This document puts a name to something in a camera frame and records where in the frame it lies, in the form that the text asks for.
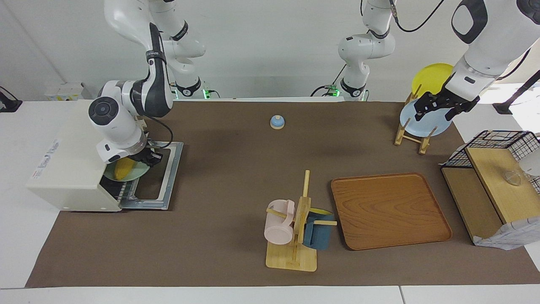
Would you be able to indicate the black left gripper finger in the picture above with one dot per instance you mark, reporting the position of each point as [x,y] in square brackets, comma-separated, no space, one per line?
[425,106]
[454,111]

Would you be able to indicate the bamboo mug holder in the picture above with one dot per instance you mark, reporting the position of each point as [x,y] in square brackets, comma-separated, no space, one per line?
[291,257]

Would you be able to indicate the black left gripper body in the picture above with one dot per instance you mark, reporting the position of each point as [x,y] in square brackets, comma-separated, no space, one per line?
[459,98]

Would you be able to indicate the white round object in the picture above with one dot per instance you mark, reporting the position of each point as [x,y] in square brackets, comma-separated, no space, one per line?
[532,164]

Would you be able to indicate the black tripod leg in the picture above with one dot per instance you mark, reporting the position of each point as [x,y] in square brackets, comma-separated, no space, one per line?
[517,95]

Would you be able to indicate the blue service bell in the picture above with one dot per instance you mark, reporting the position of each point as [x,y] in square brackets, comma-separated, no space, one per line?
[277,121]

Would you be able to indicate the clear glass lid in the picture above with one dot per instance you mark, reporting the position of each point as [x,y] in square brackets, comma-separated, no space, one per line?
[512,178]

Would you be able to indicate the pale green plate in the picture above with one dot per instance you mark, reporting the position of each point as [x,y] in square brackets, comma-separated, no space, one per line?
[137,172]

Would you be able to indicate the wooden plate rack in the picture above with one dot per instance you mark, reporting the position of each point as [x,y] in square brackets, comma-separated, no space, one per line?
[411,137]

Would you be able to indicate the white socket box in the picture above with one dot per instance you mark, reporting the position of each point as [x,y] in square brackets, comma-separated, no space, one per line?
[65,90]

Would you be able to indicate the light blue plate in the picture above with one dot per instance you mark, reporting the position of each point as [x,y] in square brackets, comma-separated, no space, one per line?
[426,124]

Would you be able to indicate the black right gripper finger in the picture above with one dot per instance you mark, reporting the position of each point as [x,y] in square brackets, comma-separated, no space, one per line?
[157,159]

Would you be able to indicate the brown wooden tray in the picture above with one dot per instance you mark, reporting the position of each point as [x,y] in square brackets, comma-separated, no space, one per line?
[388,211]

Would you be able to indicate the black clamp mount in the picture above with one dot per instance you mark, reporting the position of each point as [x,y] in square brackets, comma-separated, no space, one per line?
[8,103]

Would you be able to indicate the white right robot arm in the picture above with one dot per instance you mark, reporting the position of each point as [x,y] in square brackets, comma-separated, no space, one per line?
[116,122]

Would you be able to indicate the white toaster oven body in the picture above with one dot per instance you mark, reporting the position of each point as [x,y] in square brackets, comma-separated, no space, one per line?
[67,169]

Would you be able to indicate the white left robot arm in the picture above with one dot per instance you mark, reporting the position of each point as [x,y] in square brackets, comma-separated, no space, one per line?
[489,38]

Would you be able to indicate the pink mug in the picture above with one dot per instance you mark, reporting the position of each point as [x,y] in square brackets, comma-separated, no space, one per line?
[278,228]

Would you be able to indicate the yellow corn cob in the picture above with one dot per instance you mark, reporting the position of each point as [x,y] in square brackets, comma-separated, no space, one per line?
[123,169]

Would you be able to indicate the brown table mat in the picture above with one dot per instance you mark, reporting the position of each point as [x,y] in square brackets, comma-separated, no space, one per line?
[232,190]

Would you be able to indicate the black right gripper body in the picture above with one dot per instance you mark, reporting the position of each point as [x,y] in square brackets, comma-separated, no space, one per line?
[143,155]

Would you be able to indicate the dark blue mug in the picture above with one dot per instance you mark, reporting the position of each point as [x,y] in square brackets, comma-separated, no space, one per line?
[317,236]

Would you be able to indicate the yellow plate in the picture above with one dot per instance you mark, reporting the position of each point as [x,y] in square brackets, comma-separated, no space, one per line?
[430,78]

